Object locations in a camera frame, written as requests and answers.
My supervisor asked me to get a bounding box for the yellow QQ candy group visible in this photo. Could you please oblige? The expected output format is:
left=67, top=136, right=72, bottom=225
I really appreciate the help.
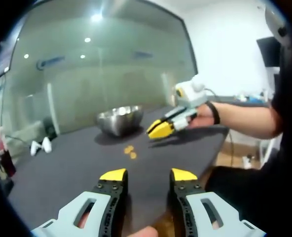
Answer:
left=124, top=145, right=139, bottom=159

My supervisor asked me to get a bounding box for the stainless steel bowl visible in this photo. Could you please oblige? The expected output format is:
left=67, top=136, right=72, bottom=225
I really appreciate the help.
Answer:
left=96, top=105, right=145, bottom=137

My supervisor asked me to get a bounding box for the person's right hand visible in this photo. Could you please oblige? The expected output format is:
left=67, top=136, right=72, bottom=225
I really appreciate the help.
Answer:
left=188, top=102, right=217, bottom=129

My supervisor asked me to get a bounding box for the person's left hand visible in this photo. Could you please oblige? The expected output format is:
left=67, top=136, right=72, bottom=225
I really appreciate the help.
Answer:
left=130, top=226, right=159, bottom=237

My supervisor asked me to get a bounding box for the black table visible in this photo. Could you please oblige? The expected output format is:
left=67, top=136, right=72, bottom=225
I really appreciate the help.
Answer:
left=6, top=105, right=230, bottom=237

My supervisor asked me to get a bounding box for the dark side counter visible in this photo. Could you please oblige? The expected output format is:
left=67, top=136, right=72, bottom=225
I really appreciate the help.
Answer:
left=209, top=95, right=270, bottom=107

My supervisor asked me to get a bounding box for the person's dark clothing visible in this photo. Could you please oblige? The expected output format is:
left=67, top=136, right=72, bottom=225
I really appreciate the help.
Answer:
left=204, top=32, right=292, bottom=237

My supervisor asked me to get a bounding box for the black bin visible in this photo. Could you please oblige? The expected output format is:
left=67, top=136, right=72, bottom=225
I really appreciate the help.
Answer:
left=43, top=117, right=57, bottom=139

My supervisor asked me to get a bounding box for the white worn device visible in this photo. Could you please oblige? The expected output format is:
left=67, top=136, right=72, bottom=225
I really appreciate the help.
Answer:
left=263, top=3, right=288, bottom=49

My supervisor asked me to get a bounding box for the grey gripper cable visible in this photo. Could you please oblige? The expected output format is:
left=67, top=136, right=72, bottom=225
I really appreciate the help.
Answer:
left=204, top=87, right=219, bottom=101

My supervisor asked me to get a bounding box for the black wrist strap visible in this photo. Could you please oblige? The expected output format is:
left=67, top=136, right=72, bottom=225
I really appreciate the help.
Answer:
left=207, top=102, right=221, bottom=125

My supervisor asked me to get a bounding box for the black wall monitor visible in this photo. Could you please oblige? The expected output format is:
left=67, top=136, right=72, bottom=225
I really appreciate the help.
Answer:
left=256, top=37, right=282, bottom=68

